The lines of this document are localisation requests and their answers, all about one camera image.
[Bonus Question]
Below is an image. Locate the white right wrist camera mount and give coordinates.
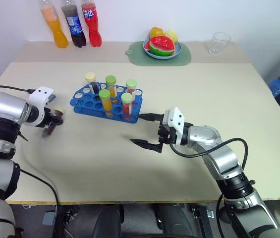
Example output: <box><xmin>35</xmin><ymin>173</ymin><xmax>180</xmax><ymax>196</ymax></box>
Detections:
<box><xmin>162</xmin><ymin>107</ymin><xmax>186</xmax><ymax>146</ymax></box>

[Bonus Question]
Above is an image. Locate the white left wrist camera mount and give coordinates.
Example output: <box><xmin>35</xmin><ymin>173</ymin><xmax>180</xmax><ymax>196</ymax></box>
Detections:
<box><xmin>28</xmin><ymin>86</ymin><xmax>56</xmax><ymax>127</ymax></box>

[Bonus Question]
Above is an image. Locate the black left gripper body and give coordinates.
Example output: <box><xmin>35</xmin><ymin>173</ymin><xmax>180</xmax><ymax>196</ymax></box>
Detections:
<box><xmin>44</xmin><ymin>108</ymin><xmax>57</xmax><ymax>128</ymax></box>

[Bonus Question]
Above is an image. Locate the light blue plate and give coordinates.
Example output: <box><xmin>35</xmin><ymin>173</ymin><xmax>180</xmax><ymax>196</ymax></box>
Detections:
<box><xmin>143</xmin><ymin>39</ymin><xmax>183</xmax><ymax>60</ymax></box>

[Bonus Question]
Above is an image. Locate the black left arm trailing cable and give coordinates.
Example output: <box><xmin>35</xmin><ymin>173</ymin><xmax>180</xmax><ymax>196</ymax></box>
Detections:
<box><xmin>18</xmin><ymin>169</ymin><xmax>61</xmax><ymax>208</ymax></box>

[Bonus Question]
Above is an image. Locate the small grey box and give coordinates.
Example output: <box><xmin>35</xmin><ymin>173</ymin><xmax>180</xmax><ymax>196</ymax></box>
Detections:
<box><xmin>42</xmin><ymin>211</ymin><xmax>56</xmax><ymax>227</ymax></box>

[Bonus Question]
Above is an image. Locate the metal bracket with holes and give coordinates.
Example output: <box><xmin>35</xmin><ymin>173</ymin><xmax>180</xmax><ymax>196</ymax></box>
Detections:
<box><xmin>192</xmin><ymin>206</ymin><xmax>214</xmax><ymax>238</ymax></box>

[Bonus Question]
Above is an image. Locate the red soda bottle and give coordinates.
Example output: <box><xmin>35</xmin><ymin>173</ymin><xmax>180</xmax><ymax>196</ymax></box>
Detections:
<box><xmin>80</xmin><ymin>0</ymin><xmax>103</xmax><ymax>48</ymax></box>

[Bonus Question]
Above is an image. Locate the orange yellow toy fruit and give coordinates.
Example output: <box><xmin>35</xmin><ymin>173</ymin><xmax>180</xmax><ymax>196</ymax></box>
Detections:
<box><xmin>149</xmin><ymin>26</ymin><xmax>165</xmax><ymax>39</ymax></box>

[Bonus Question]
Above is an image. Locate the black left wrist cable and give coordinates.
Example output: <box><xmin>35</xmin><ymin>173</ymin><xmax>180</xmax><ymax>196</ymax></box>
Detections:
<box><xmin>0</xmin><ymin>85</ymin><xmax>36</xmax><ymax>111</ymax></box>

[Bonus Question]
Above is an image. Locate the orange soda bottle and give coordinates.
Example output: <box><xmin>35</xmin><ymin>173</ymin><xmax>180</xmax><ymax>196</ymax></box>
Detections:
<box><xmin>40</xmin><ymin>0</ymin><xmax>69</xmax><ymax>49</ymax></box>

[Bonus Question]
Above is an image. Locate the cream cap dark test tube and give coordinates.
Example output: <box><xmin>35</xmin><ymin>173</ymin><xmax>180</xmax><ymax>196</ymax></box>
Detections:
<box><xmin>41</xmin><ymin>107</ymin><xmax>66</xmax><ymax>139</ymax></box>
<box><xmin>85</xmin><ymin>71</ymin><xmax>100</xmax><ymax>96</ymax></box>

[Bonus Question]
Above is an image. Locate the blue test tube rack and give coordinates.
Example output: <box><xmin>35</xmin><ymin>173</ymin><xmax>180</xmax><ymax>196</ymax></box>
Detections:
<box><xmin>69</xmin><ymin>83</ymin><xmax>144</xmax><ymax>124</ymax></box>

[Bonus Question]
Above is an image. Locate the dark rounded shape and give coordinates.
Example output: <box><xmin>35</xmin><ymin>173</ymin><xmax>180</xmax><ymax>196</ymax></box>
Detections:
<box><xmin>154</xmin><ymin>203</ymin><xmax>201</xmax><ymax>238</ymax></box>
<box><xmin>97</xmin><ymin>204</ymin><xmax>125</xmax><ymax>238</ymax></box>

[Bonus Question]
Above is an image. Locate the green silicone mat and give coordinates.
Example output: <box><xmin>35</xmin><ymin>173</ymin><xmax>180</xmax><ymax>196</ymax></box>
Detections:
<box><xmin>125</xmin><ymin>40</ymin><xmax>192</xmax><ymax>66</ymax></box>

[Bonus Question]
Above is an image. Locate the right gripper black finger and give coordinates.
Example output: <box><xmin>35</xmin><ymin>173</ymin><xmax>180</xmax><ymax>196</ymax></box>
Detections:
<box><xmin>137</xmin><ymin>113</ymin><xmax>166</xmax><ymax>122</ymax></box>
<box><xmin>129</xmin><ymin>139</ymin><xmax>163</xmax><ymax>153</ymax></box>

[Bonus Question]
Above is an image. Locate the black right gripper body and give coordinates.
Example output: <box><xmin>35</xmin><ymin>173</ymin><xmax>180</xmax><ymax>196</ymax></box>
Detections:
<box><xmin>157</xmin><ymin>113</ymin><xmax>178</xmax><ymax>153</ymax></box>

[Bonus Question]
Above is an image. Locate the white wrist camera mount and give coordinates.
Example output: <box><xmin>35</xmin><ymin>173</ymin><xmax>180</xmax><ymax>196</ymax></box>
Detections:
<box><xmin>28</xmin><ymin>86</ymin><xmax>56</xmax><ymax>127</ymax></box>
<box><xmin>162</xmin><ymin>107</ymin><xmax>186</xmax><ymax>146</ymax></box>

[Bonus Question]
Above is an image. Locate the green cap orange test tube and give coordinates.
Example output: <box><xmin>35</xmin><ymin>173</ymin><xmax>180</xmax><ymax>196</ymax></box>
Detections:
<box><xmin>98</xmin><ymin>89</ymin><xmax>114</xmax><ymax>118</ymax></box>
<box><xmin>105</xmin><ymin>75</ymin><xmax>118</xmax><ymax>99</ymax></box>

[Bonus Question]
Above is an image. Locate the green cap red test tube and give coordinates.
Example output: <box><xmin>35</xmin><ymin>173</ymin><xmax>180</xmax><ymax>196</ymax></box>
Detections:
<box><xmin>125</xmin><ymin>79</ymin><xmax>138</xmax><ymax>101</ymax></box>
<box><xmin>120</xmin><ymin>92</ymin><xmax>134</xmax><ymax>121</ymax></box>

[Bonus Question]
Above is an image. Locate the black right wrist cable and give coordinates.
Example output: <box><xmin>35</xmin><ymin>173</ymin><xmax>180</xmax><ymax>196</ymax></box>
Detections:
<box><xmin>168</xmin><ymin>137</ymin><xmax>250</xmax><ymax>235</ymax></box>

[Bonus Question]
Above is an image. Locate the blue capped bottle pack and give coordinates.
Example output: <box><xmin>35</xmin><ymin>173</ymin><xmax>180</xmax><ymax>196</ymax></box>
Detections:
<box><xmin>268</xmin><ymin>79</ymin><xmax>280</xmax><ymax>98</ymax></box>

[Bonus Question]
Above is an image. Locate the toy watermelon slice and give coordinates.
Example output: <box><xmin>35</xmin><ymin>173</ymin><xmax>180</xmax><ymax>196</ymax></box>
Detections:
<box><xmin>149</xmin><ymin>35</ymin><xmax>176</xmax><ymax>58</ymax></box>

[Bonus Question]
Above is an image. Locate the cola bottle blue label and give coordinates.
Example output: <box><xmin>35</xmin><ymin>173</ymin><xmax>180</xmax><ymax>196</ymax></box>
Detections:
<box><xmin>60</xmin><ymin>0</ymin><xmax>87</xmax><ymax>48</ymax></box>

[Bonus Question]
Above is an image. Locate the yellow toy lemon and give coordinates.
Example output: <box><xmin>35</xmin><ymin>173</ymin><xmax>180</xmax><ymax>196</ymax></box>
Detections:
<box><xmin>164</xmin><ymin>29</ymin><xmax>179</xmax><ymax>46</ymax></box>

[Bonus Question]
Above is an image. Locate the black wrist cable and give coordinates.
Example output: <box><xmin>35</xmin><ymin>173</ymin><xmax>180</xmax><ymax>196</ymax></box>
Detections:
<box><xmin>168</xmin><ymin>137</ymin><xmax>250</xmax><ymax>235</ymax></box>
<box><xmin>0</xmin><ymin>85</ymin><xmax>36</xmax><ymax>111</ymax></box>

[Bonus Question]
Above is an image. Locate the clear glass cup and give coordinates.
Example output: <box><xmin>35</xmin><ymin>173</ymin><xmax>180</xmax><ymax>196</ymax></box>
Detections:
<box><xmin>208</xmin><ymin>32</ymin><xmax>232</xmax><ymax>56</ymax></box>

